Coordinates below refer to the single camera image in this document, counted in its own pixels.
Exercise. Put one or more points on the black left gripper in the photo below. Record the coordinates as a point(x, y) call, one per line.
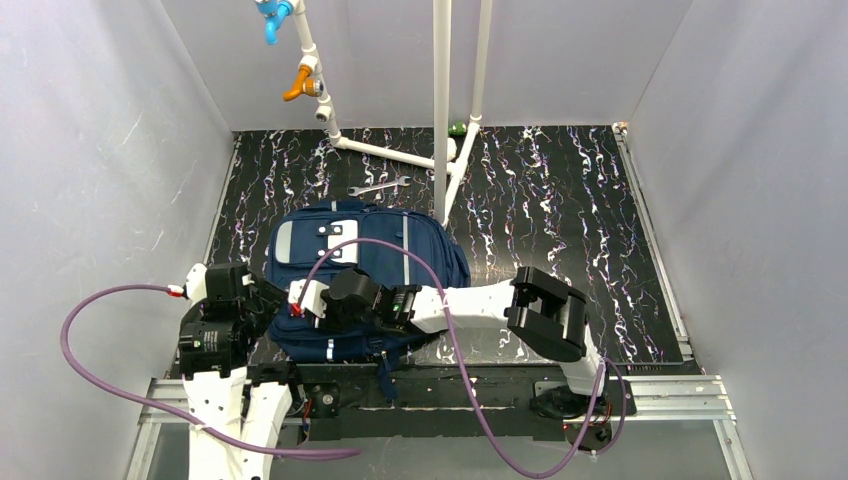
point(258, 291)

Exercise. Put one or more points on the white PVC pipe frame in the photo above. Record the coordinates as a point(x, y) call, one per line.
point(448, 163)

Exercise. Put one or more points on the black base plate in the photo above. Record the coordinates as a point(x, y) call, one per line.
point(344, 401)

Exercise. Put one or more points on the silver wrench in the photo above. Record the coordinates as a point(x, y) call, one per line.
point(401, 181)

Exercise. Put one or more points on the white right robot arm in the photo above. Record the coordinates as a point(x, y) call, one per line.
point(549, 316)

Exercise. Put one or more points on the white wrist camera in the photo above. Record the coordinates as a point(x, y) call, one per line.
point(194, 288)
point(305, 298)

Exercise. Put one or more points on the orange tap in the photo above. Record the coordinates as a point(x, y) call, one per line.
point(305, 84)

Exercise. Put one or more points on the aluminium frame rail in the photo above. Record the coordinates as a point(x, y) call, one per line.
point(555, 197)

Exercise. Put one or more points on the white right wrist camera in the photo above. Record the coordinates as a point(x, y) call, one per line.
point(305, 298)

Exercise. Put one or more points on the green tap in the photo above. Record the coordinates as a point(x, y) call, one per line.
point(457, 130)

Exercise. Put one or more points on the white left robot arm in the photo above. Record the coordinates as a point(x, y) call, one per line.
point(239, 413)

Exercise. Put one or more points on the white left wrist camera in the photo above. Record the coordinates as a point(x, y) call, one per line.
point(194, 288)

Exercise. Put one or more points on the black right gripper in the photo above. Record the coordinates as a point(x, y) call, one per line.
point(350, 297)

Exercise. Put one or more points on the navy blue student backpack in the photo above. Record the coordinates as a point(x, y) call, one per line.
point(393, 246)

